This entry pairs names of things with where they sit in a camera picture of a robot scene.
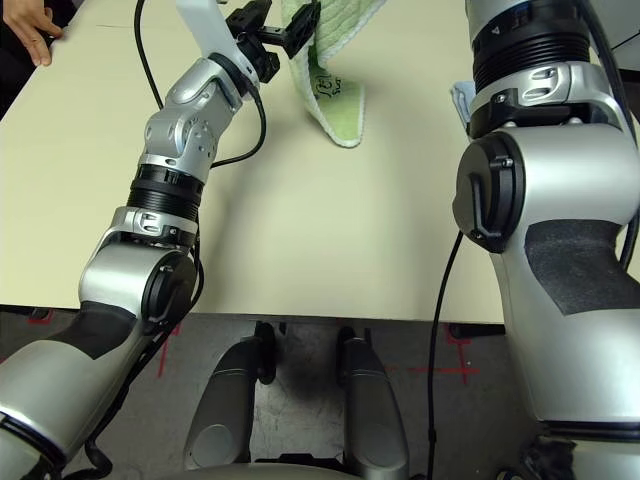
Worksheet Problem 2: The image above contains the folded blue towel with embroidery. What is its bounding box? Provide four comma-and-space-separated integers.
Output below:
451, 82, 474, 127

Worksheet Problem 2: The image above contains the long black right arm cable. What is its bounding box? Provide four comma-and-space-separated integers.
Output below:
584, 0, 634, 271

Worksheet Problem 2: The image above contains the green towel with white trim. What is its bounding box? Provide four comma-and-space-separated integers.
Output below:
278, 0, 381, 149

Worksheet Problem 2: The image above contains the short black left wrist cable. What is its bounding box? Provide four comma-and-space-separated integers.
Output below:
212, 82, 267, 169

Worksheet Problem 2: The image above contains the bystander bare hand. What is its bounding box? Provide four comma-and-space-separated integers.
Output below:
2, 0, 64, 67

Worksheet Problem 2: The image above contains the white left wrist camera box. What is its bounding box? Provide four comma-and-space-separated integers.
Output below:
174, 0, 251, 69

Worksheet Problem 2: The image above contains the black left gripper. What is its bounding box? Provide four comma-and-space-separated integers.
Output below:
225, 0, 322, 85

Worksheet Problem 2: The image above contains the hanging black right elbow cable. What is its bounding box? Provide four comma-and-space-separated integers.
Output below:
427, 232, 464, 480

